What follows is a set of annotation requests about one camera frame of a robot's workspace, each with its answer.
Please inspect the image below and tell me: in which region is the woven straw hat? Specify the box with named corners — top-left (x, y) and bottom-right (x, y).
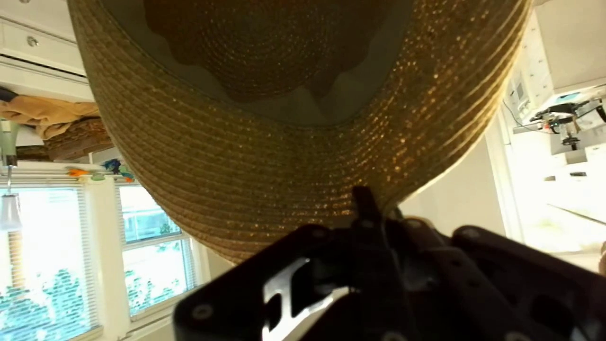
top-left (65, 0), bottom-right (536, 263)

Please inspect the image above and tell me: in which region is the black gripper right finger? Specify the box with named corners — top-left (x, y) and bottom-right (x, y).
top-left (377, 215), bottom-right (606, 341)

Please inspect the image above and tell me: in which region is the bright window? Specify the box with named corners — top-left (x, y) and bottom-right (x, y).
top-left (0, 181), bottom-right (197, 341)

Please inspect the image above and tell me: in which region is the brown fabric bag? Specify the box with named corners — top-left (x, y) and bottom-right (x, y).
top-left (0, 92), bottom-right (116, 162)

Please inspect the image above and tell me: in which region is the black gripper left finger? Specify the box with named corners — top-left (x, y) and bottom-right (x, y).
top-left (173, 183), bottom-right (381, 341)

